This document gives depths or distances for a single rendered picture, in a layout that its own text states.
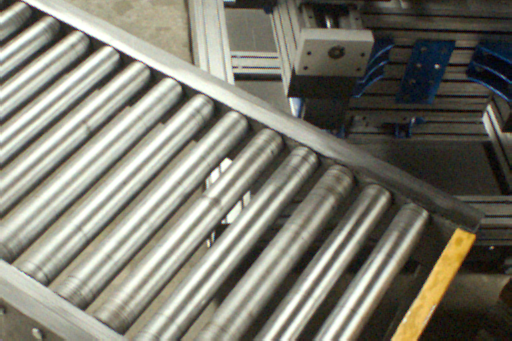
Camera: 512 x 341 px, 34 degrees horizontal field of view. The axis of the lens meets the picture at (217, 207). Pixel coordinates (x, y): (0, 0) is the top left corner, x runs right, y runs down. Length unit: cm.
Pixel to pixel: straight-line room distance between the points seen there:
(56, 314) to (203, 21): 154
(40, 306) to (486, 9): 117
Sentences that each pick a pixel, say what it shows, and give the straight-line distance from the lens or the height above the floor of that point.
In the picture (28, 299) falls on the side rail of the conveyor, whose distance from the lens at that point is 115.
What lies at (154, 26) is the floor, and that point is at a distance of 284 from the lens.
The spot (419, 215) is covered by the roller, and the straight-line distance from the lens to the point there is 132.
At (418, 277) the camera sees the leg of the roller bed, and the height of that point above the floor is 65.
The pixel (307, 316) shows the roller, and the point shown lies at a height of 79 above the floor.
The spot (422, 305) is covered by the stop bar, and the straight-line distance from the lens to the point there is 119.
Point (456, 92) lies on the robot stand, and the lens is 197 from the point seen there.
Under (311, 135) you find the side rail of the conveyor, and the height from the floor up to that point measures 80.
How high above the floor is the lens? 175
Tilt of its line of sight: 50 degrees down
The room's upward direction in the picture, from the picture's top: 9 degrees clockwise
